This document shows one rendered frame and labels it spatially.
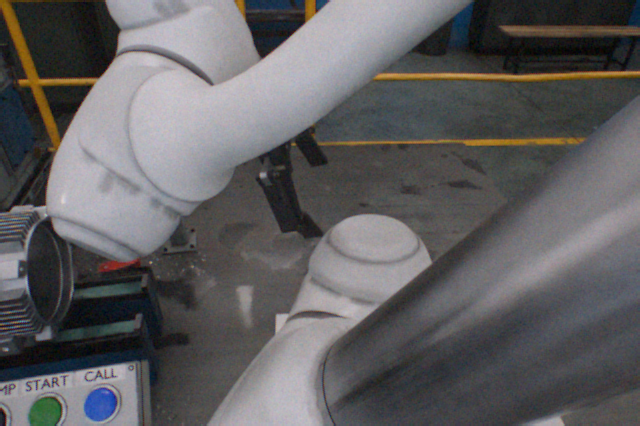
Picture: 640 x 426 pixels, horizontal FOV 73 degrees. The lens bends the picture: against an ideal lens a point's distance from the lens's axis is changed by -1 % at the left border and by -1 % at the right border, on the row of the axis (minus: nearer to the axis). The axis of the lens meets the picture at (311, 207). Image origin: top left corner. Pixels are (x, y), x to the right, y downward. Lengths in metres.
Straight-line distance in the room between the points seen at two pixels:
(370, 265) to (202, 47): 0.27
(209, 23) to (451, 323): 0.32
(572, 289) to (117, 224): 0.28
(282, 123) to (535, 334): 0.18
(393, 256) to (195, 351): 0.48
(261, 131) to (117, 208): 0.12
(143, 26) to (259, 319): 0.60
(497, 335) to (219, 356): 0.67
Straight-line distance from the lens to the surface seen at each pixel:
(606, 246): 0.19
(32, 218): 0.72
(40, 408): 0.52
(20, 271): 0.67
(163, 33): 0.42
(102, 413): 0.50
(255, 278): 0.95
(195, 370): 0.83
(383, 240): 0.49
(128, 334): 0.74
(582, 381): 0.22
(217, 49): 0.43
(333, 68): 0.28
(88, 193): 0.34
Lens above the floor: 1.47
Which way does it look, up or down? 36 degrees down
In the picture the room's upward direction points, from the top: straight up
